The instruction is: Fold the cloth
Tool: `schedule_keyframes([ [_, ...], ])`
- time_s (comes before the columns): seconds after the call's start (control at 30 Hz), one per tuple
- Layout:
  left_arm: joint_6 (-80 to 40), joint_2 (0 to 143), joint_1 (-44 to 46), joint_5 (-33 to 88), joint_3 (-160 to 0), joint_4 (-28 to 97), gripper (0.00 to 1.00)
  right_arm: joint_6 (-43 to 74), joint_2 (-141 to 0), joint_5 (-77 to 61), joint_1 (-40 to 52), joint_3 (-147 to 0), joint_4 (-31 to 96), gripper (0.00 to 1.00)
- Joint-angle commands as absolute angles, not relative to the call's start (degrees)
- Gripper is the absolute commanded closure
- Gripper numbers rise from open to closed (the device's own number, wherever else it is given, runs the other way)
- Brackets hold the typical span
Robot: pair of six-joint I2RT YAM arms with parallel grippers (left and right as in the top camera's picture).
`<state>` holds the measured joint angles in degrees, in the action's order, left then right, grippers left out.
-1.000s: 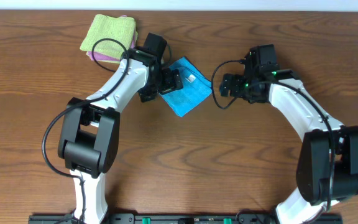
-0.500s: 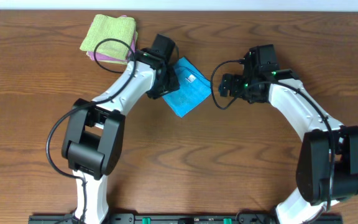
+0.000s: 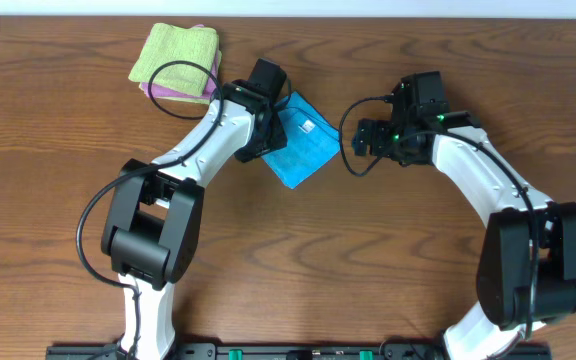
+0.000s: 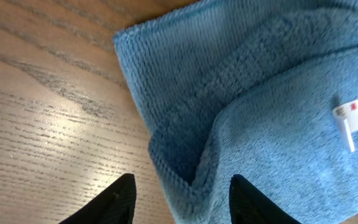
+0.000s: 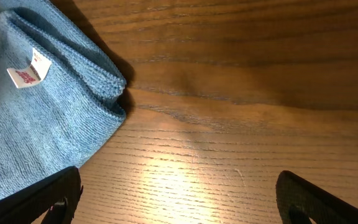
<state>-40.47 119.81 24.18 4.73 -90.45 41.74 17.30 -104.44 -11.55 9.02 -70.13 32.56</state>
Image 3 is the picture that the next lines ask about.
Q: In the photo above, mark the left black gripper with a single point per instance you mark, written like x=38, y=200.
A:
x=248, y=152

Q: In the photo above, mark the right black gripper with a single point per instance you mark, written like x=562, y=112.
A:
x=379, y=129

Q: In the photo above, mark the blue cloth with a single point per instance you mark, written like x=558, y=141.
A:
x=311, y=143

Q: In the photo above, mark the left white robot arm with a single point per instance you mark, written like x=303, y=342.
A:
x=152, y=229

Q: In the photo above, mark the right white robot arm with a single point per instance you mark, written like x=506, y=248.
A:
x=526, y=277

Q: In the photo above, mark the light green bottom cloth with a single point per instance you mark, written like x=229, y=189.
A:
x=165, y=93

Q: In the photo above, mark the pink folded cloth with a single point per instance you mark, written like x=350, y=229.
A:
x=208, y=85

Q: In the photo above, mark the green folded cloth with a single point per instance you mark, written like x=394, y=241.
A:
x=175, y=57

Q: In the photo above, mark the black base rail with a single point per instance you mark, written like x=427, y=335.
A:
x=208, y=351

